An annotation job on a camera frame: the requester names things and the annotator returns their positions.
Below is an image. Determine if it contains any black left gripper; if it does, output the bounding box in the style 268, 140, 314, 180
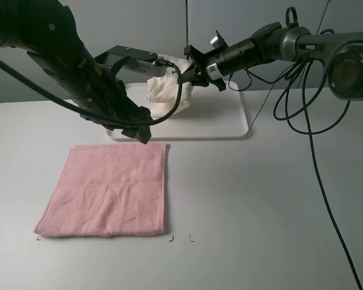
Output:
60, 57, 152, 144

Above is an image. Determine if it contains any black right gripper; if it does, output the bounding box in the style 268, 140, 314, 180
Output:
180, 30, 228, 91

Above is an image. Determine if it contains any cream white towel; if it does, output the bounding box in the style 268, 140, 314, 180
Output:
146, 67, 192, 118

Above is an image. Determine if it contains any pink towel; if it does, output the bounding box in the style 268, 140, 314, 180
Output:
34, 143, 169, 237

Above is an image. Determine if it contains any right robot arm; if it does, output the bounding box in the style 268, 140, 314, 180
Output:
181, 7, 363, 101

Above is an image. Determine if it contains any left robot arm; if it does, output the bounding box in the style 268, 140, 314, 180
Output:
0, 1, 152, 144

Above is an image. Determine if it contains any white rectangular plastic tray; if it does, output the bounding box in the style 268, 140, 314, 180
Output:
106, 80, 250, 142

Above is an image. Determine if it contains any left black camera cable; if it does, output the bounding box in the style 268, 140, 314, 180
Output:
0, 51, 184, 127

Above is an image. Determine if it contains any black camera cable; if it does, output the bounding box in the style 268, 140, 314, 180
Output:
0, 51, 184, 127
244, 28, 363, 290

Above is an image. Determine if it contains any right black camera cable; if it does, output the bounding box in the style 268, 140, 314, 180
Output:
244, 28, 363, 290

